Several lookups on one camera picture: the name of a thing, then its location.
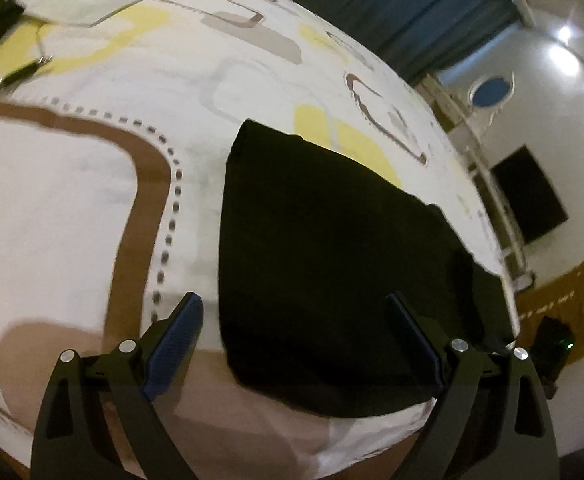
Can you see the white dressing table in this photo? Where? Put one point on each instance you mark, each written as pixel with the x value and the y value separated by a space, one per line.
pixel 447 105

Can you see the bed with patterned sheet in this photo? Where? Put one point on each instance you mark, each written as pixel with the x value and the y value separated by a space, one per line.
pixel 71 210

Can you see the blue curtains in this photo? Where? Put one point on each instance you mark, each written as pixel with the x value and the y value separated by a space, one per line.
pixel 422 5

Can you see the white oval mirror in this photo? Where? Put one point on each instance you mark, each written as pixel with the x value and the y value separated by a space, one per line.
pixel 492 91

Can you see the black pants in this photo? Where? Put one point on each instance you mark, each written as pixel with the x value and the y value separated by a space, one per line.
pixel 322 260

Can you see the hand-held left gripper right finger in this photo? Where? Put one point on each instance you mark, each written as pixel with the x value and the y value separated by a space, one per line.
pixel 422 345

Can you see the black television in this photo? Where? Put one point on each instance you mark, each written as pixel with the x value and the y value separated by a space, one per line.
pixel 529 195

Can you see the white television stand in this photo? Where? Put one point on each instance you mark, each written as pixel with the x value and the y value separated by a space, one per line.
pixel 497 220

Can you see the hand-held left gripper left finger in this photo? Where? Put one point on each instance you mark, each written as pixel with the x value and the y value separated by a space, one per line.
pixel 174 345

